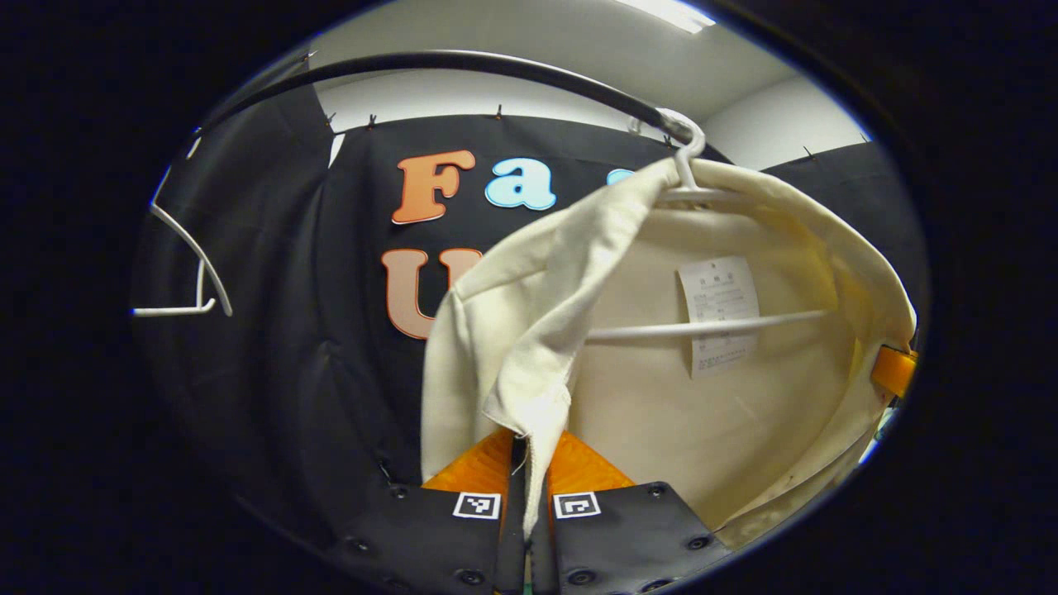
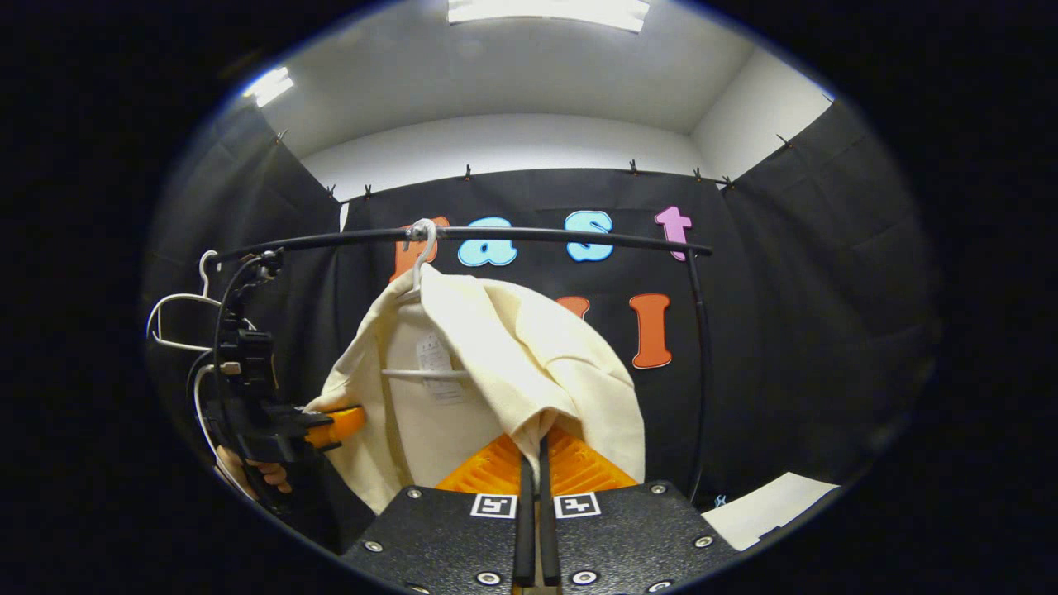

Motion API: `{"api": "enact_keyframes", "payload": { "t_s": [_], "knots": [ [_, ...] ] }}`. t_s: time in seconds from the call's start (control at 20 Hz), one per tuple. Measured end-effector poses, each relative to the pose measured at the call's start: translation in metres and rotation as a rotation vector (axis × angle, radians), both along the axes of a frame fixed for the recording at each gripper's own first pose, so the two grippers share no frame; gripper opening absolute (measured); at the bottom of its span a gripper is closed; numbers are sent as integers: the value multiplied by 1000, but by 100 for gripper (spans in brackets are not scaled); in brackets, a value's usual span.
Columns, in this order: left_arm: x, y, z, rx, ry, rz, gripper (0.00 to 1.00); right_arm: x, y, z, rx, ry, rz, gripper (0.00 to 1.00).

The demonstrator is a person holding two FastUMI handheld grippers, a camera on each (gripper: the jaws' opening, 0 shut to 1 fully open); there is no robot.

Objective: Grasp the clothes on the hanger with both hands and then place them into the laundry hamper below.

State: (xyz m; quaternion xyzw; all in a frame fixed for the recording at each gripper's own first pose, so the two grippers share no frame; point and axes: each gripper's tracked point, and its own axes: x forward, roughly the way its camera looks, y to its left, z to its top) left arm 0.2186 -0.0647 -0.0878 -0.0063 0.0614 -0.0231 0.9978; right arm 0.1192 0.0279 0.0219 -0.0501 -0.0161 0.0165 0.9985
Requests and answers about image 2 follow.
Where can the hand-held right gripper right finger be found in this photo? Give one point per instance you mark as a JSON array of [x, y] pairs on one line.
[[547, 521]]

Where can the black clothes rail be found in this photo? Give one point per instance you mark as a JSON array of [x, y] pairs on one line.
[[562, 236]]

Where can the large ceiling light panel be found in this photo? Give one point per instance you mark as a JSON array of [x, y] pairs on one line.
[[550, 12]]

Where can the row of small backdrop clips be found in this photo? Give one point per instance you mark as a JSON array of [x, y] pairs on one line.
[[467, 173]]

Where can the white panel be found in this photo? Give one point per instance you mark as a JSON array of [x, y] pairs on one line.
[[769, 508]]

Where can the small ceiling light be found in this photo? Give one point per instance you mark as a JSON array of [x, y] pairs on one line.
[[269, 85]]

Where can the white clothes hanger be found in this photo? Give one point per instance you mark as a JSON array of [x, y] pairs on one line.
[[423, 248], [178, 299]]

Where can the cream shirt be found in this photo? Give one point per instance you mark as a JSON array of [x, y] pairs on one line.
[[512, 347]]

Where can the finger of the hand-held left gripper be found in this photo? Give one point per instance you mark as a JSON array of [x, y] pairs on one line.
[[343, 426]]

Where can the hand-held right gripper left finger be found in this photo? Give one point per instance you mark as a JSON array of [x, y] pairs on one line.
[[524, 521]]

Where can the black backdrop cloth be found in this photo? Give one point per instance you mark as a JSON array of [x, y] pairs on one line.
[[810, 330]]

